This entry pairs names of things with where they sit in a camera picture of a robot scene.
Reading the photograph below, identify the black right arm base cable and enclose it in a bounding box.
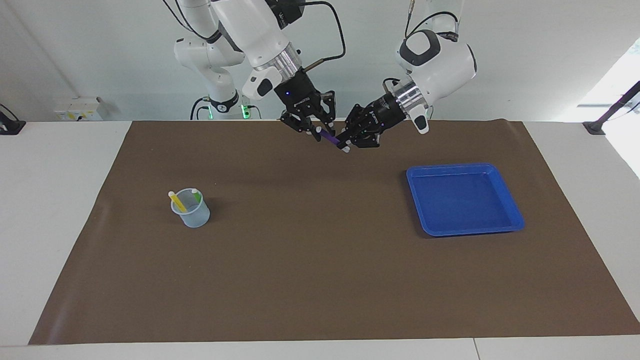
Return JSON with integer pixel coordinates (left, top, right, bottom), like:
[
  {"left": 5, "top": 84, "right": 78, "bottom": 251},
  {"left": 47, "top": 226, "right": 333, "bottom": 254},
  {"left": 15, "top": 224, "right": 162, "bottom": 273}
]
[{"left": 190, "top": 96, "right": 213, "bottom": 121}]

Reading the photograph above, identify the purple pen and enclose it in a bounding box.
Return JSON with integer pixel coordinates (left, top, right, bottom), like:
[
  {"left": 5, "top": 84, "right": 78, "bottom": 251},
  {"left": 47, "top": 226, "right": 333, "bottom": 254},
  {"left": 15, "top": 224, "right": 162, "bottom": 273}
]
[{"left": 315, "top": 127, "right": 351, "bottom": 153}]

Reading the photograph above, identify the white wall socket box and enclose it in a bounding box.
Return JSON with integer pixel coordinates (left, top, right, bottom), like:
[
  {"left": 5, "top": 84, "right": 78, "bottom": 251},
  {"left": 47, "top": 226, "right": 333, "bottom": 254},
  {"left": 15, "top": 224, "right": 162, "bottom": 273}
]
[{"left": 54, "top": 97, "right": 103, "bottom": 122}]

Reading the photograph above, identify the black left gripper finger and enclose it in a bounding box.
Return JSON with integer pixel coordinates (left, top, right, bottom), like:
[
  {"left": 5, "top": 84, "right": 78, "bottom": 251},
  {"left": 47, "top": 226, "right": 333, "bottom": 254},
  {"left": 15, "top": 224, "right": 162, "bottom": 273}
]
[
  {"left": 335, "top": 103, "right": 374, "bottom": 144},
  {"left": 349, "top": 127, "right": 384, "bottom": 150}
]

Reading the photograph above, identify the translucent plastic cup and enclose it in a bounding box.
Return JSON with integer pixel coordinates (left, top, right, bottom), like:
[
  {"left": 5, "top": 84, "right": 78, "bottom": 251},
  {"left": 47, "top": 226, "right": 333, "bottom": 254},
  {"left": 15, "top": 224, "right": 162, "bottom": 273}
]
[{"left": 170, "top": 188, "right": 211, "bottom": 229}]

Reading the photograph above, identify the black table clamp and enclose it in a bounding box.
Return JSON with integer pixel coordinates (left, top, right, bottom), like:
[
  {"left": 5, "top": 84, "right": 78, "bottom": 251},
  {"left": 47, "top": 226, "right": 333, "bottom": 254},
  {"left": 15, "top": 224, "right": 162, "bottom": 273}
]
[{"left": 0, "top": 103, "right": 27, "bottom": 136}]

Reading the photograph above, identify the blue plastic tray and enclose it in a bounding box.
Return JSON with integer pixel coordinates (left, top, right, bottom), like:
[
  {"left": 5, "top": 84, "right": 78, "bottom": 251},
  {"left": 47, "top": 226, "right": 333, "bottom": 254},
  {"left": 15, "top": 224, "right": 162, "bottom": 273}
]
[{"left": 406, "top": 162, "right": 526, "bottom": 237}]

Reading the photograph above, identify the black stand with pole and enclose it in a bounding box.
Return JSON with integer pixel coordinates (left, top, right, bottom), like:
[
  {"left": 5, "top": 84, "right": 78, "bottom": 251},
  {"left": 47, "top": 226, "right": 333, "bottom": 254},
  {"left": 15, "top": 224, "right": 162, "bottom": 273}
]
[{"left": 582, "top": 80, "right": 640, "bottom": 136}]

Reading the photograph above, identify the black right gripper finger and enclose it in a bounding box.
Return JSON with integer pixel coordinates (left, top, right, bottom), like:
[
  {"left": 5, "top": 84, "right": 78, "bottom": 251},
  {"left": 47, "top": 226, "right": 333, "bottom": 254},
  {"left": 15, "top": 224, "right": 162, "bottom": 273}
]
[
  {"left": 320, "top": 91, "right": 337, "bottom": 135},
  {"left": 280, "top": 111, "right": 324, "bottom": 142}
]

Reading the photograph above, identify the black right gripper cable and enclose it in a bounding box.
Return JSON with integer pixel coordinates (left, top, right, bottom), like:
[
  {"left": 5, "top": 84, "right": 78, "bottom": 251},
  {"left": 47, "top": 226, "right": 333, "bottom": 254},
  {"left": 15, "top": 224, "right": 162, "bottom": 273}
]
[{"left": 287, "top": 0, "right": 347, "bottom": 71}]

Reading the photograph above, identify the brown table mat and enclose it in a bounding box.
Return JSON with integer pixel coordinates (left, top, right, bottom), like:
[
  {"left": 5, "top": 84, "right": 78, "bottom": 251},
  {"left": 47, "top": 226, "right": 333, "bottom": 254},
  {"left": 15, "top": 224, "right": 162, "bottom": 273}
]
[{"left": 28, "top": 119, "right": 640, "bottom": 346}]

